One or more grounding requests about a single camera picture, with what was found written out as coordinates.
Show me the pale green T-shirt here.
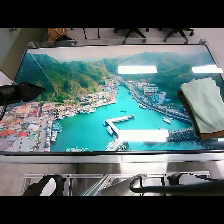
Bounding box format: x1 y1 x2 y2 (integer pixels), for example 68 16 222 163
179 77 224 135

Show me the black office chair base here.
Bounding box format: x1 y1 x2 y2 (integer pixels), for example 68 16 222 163
113 27 150 45
158 27 195 44

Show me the silver frame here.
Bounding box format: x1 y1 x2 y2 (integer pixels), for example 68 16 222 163
0 151 224 197

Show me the black cable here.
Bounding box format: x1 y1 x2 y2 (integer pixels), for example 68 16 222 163
128 174 224 196

